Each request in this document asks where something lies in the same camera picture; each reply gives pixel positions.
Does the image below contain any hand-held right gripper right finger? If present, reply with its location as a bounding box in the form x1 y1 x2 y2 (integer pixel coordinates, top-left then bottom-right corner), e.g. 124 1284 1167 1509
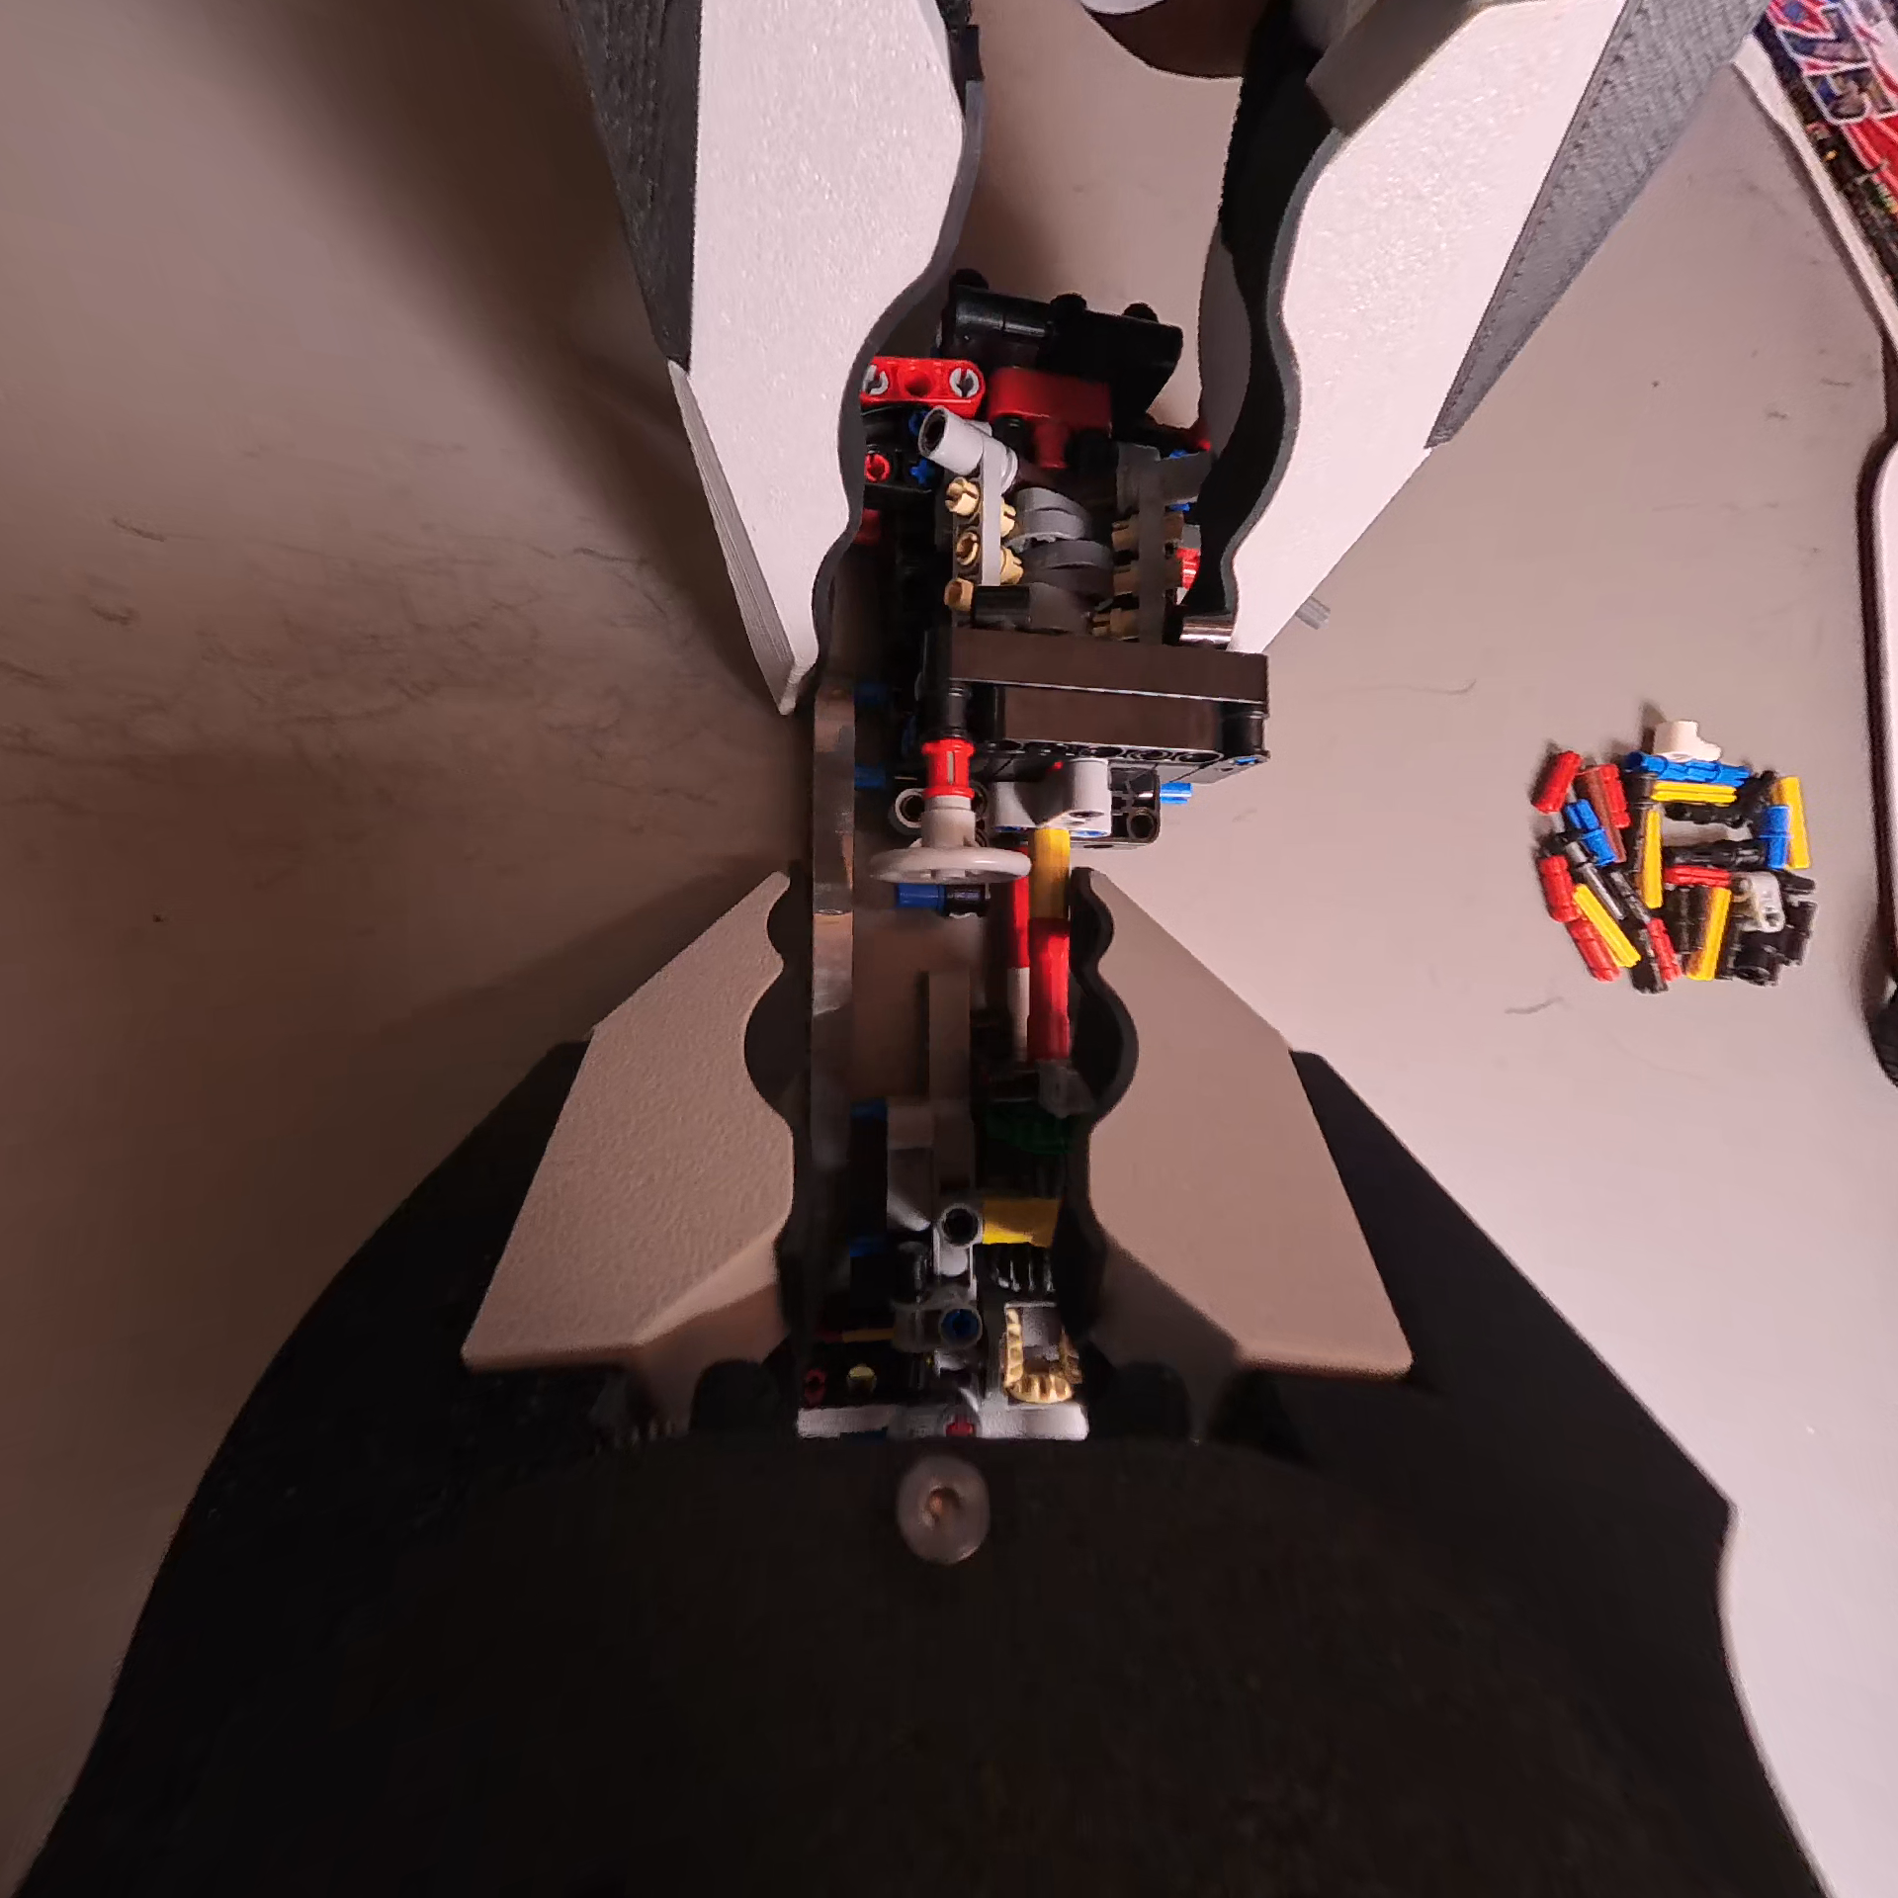
1061 866 1413 1386

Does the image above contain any lego technic car chassis model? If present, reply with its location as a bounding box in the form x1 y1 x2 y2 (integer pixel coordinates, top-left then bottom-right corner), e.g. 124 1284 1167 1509
792 266 1275 1444

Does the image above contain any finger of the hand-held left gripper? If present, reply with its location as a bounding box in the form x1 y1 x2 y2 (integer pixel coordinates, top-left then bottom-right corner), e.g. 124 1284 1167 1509
1194 0 1648 656
665 0 990 714

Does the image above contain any pile of small lego pins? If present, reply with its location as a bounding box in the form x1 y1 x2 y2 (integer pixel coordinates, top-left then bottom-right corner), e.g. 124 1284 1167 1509
1528 718 1820 995

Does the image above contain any lego instruction booklet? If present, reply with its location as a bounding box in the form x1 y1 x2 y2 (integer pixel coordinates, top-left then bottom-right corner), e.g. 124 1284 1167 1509
1755 0 1898 301

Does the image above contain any white plastic tray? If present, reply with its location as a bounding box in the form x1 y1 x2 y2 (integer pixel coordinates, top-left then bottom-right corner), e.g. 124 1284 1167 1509
1872 437 1898 983

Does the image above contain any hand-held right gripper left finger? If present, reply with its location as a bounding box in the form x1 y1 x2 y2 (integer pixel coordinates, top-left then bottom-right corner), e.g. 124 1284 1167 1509
462 870 837 1393

